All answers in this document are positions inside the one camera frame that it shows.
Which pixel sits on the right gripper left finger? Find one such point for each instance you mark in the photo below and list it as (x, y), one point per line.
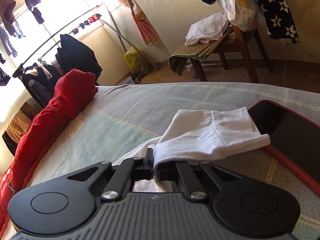
(127, 173)

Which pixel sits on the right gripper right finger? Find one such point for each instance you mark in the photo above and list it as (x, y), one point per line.
(183, 179)

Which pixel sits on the white printed t-shirt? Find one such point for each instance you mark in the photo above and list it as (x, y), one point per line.
(203, 136)

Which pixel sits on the yellow brown hanging clothes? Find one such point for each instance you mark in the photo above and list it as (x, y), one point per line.
(20, 123)

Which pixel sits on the white clothes pile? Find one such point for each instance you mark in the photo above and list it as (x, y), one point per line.
(210, 28)

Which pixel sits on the red quilt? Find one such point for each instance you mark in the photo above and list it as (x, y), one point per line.
(73, 92)

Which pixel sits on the yellow plastic bag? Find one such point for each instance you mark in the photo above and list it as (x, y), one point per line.
(136, 62)

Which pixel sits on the black jacket with patch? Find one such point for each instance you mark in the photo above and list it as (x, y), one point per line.
(40, 82)

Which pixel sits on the black hanging coat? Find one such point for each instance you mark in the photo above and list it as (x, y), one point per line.
(74, 54)

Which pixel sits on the red black suitcase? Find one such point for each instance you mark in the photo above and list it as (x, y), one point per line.
(294, 140)

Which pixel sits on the wooden chair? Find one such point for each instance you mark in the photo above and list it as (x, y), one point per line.
(233, 40)

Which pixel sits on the clear plastic bag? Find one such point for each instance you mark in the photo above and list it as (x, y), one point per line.
(241, 13)

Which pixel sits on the orange curtain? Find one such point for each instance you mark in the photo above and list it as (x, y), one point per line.
(146, 30)

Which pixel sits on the star pattern dark garment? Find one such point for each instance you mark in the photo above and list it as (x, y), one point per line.
(278, 17)

